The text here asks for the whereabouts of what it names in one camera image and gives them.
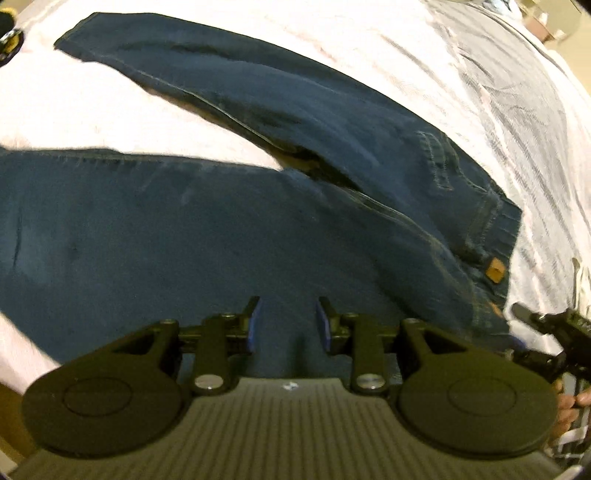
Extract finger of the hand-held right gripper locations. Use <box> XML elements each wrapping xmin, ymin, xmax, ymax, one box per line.
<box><xmin>505</xmin><ymin>348</ymin><xmax>567</xmax><ymax>383</ymax></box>
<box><xmin>512</xmin><ymin>302</ymin><xmax>562</xmax><ymax>336</ymax></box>

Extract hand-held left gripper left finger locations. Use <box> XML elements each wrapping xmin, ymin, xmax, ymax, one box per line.
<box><xmin>111</xmin><ymin>295</ymin><xmax>264</xmax><ymax>396</ymax></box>

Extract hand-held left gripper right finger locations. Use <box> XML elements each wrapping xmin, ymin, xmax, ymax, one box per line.
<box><xmin>316</xmin><ymin>295</ymin><xmax>468</xmax><ymax>396</ymax></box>

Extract dark blue denim jeans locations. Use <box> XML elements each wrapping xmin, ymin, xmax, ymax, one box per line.
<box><xmin>0</xmin><ymin>11</ymin><xmax>525</xmax><ymax>398</ymax></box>

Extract person's right hand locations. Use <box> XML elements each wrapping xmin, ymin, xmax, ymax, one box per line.
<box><xmin>550</xmin><ymin>378</ymin><xmax>591</xmax><ymax>445</ymax></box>

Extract pink and grey blanket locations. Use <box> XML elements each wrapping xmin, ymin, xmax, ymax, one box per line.
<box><xmin>0</xmin><ymin>0</ymin><xmax>591</xmax><ymax>403</ymax></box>

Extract blurred tan object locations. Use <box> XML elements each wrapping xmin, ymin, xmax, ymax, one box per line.
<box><xmin>521</xmin><ymin>0</ymin><xmax>583</xmax><ymax>45</ymax></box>

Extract black and yellow object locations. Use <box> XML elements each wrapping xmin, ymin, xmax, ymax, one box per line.
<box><xmin>0</xmin><ymin>27</ymin><xmax>25</xmax><ymax>66</ymax></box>

